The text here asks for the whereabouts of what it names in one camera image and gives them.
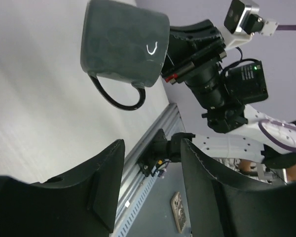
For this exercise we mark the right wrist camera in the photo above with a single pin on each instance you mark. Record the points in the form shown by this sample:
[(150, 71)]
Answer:
[(242, 22)]

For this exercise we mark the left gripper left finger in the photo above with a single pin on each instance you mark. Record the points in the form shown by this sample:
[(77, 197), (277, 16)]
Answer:
[(81, 202)]

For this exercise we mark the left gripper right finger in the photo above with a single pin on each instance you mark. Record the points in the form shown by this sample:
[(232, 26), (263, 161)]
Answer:
[(225, 203)]

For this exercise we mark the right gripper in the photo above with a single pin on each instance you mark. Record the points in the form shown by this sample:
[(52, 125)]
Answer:
[(190, 49)]

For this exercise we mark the aluminium mounting rail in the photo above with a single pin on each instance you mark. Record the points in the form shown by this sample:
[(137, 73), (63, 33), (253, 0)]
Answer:
[(160, 142)]

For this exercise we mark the dark green mug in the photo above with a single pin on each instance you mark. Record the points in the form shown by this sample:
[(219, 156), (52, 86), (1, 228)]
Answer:
[(124, 43)]

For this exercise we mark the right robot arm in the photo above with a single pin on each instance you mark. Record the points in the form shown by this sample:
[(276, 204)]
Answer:
[(227, 95)]

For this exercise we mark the perforated cable tray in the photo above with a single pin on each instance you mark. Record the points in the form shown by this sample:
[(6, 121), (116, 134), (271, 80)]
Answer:
[(127, 217)]

